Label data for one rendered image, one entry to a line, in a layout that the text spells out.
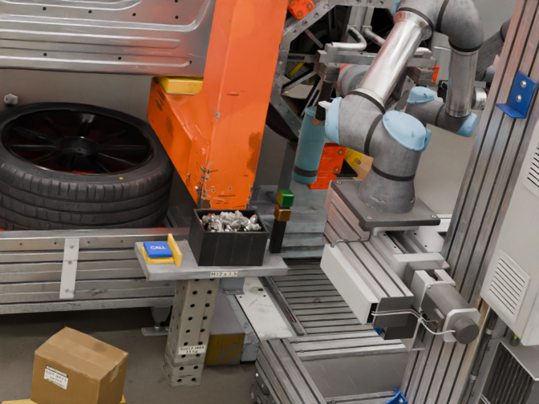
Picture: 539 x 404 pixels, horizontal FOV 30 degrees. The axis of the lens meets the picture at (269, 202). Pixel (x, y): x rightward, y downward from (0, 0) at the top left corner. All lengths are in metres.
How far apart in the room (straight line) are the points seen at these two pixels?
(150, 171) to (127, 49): 0.41
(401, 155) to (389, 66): 0.27
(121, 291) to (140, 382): 0.30
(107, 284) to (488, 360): 1.24
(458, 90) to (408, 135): 0.44
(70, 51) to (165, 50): 0.31
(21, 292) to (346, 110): 1.18
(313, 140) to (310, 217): 0.50
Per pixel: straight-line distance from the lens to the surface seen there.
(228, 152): 2.99
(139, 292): 3.26
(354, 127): 2.60
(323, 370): 3.02
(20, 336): 3.33
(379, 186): 2.61
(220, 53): 2.90
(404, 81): 3.58
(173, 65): 3.41
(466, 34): 2.80
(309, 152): 3.39
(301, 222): 3.75
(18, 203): 3.24
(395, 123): 2.57
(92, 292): 3.22
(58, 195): 3.17
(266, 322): 3.41
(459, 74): 2.91
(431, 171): 5.01
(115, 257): 3.17
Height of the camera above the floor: 1.96
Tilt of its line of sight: 27 degrees down
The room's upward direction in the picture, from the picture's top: 12 degrees clockwise
